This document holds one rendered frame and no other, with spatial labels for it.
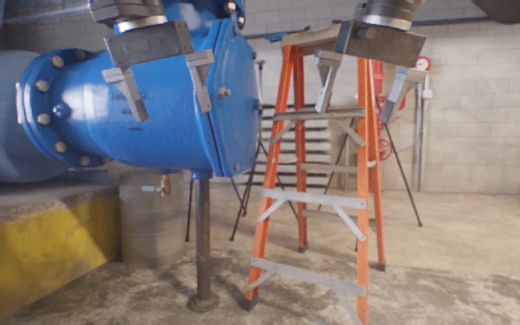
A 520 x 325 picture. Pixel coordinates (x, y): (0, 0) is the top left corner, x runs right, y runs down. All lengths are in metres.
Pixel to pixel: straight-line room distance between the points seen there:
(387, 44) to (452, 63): 4.25
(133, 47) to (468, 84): 4.55
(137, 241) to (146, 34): 1.26
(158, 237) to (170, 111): 0.88
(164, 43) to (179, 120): 0.40
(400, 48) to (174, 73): 0.62
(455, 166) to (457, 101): 0.94
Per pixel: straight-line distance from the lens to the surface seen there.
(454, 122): 4.61
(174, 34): 0.46
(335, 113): 1.02
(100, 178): 1.94
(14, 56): 1.63
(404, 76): 0.53
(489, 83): 4.87
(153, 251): 1.58
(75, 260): 1.65
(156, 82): 0.88
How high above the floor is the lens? 0.69
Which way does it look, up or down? 4 degrees down
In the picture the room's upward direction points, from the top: straight up
